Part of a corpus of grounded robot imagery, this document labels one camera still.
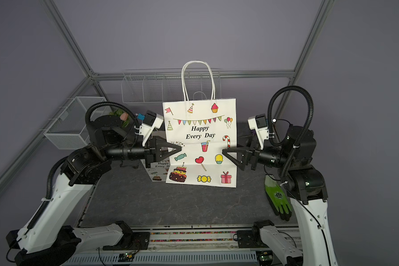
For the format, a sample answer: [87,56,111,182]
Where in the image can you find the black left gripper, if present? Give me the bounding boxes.
[105,136,182,168]

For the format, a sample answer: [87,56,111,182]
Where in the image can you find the large white party paper bag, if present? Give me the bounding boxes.
[163,79,237,188]

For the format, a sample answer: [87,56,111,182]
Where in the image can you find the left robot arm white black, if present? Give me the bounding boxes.
[6,102,182,266]

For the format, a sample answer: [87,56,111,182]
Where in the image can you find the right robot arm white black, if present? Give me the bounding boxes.
[223,85,338,266]

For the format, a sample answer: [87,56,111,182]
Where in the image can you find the small white party paper bag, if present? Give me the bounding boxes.
[140,158,170,182]

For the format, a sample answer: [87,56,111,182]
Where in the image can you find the potted plant with pink flower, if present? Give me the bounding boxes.
[109,109,132,129]

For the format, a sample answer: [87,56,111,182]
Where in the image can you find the green black work glove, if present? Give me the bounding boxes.
[264,175,292,221]

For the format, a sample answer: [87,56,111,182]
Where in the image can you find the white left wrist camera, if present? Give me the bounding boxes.
[135,110,164,146]

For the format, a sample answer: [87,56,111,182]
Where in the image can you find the white wire wall shelf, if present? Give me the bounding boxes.
[121,67,212,104]

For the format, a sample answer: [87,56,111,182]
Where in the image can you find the white wire side basket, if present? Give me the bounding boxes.
[43,96,105,150]

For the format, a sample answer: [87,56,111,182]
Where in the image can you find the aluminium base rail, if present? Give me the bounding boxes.
[65,226,282,266]

